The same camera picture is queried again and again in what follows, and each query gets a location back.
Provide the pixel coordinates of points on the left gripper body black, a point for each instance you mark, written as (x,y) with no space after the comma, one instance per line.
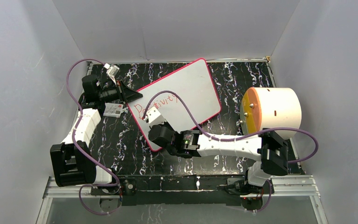
(112,94)

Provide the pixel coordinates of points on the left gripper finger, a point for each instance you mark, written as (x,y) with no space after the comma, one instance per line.
(130,97)
(124,89)

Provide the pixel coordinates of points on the pink framed whiteboard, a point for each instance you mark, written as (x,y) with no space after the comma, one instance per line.
(189,87)

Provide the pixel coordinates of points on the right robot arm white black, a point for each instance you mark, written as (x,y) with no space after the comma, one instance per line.
(268,149)

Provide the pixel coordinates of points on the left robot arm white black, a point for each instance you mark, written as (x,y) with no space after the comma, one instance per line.
(71,159)

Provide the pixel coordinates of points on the white printed card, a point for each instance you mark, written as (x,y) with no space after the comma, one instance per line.
(113,110)

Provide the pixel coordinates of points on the white cylinder orange end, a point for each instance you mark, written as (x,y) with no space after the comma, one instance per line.
(266,107)

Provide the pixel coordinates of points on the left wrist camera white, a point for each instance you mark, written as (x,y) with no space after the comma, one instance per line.
(111,71)

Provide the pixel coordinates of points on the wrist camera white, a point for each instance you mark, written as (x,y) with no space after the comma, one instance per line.
(154,117)
(111,71)

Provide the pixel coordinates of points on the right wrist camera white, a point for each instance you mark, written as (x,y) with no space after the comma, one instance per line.
(154,117)

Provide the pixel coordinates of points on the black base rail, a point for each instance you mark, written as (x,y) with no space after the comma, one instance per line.
(232,191)

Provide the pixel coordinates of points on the aluminium frame rail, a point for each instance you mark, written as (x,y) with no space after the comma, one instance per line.
(290,185)

